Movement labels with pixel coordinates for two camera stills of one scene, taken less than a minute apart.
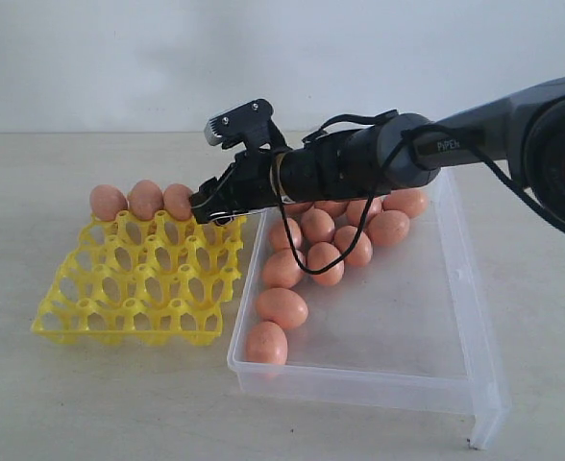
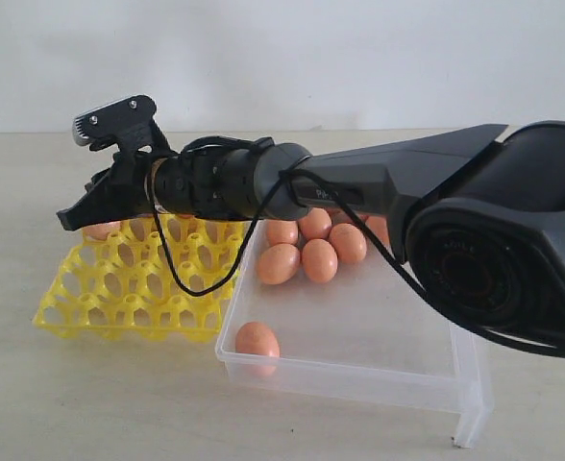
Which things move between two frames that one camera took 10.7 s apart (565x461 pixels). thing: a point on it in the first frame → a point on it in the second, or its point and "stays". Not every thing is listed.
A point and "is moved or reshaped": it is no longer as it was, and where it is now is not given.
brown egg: x=106 y=202 is moved or reshaped
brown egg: x=321 y=254 is moved or reshaped
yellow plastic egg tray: x=145 y=281 stays
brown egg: x=317 y=227 stays
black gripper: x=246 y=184 → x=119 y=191
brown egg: x=265 y=343 is moved or reshaped
